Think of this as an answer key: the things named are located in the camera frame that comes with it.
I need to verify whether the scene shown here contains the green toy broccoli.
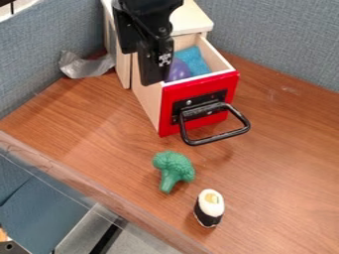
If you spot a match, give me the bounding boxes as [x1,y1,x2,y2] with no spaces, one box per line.
[151,150,198,194]

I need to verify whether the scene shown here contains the grey crumpled plastic sheet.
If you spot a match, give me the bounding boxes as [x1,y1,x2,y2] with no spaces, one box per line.
[56,49,117,80]

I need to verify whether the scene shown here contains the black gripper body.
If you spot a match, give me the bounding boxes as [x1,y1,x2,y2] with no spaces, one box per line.
[116,0,186,43]

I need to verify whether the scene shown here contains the beige wooden cabinet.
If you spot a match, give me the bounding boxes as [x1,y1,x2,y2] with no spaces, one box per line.
[100,0,216,90]

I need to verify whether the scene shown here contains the blue cloth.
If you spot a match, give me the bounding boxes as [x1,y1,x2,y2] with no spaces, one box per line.
[171,46,214,79]

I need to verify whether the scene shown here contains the purple toy eggplant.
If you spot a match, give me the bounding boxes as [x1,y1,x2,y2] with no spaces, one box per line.
[165,58,192,83]

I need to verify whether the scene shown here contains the toy sushi roll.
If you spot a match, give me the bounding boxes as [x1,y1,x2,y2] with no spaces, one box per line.
[191,188,227,229]

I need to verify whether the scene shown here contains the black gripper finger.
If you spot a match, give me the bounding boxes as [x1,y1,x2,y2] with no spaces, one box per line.
[135,27,176,87]
[111,6,140,55]

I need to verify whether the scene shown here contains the red-fronted wooden drawer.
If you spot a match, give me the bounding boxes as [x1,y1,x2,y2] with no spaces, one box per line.
[131,32,254,147]

